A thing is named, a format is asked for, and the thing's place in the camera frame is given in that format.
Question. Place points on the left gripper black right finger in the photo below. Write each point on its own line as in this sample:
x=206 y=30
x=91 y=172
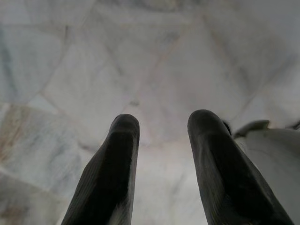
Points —
x=225 y=178

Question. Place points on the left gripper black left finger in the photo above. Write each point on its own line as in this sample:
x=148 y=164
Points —
x=110 y=178

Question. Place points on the robot left leg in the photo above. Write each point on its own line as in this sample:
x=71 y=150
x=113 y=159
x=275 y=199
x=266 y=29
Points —
x=272 y=154

